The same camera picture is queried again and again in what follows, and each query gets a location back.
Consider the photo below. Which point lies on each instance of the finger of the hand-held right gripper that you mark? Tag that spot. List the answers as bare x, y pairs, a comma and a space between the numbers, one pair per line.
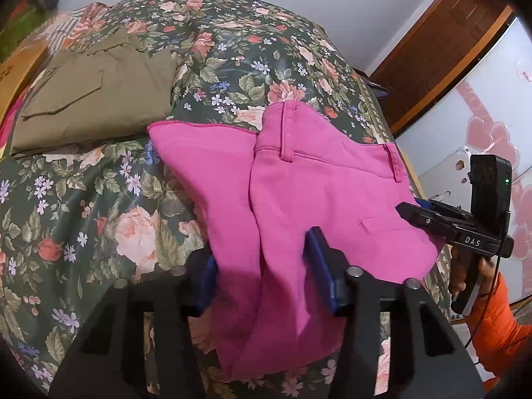
424, 220
424, 204

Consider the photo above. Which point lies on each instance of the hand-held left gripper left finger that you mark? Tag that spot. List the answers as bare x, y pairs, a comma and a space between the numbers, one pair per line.
205, 282

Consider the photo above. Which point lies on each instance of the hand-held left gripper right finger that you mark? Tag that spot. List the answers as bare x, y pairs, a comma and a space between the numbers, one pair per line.
320, 270

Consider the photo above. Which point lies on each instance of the pink pants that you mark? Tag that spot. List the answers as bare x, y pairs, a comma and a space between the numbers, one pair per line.
332, 183

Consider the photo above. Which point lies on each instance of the person's right forearm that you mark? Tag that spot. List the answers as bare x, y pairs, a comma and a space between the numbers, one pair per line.
503, 324

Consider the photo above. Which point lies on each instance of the olive green pants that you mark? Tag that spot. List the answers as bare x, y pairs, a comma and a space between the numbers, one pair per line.
95, 104

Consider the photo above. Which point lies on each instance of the person's right hand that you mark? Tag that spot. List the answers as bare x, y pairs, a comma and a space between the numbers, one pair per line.
457, 276

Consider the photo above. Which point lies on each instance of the white appliance with stickers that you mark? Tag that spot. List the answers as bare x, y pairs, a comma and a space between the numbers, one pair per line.
440, 174

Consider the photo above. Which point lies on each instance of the white sliding wardrobe door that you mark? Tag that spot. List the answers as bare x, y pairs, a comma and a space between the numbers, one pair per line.
436, 141

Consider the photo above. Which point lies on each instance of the pink wardrobe sticker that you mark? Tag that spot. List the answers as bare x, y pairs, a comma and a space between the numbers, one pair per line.
525, 75

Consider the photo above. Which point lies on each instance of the brown wooden door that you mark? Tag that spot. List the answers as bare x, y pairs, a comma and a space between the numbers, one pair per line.
453, 70

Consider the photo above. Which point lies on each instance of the floral bedspread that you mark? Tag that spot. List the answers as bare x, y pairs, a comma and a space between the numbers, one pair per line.
232, 50

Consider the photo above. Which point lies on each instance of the bright pink cloth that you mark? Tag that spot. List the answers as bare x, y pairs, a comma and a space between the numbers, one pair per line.
8, 120

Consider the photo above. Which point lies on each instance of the wooden lap board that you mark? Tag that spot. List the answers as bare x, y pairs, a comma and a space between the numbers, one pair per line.
16, 70

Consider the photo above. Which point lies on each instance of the striped cloth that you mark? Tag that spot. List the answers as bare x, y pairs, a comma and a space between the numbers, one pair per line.
70, 29

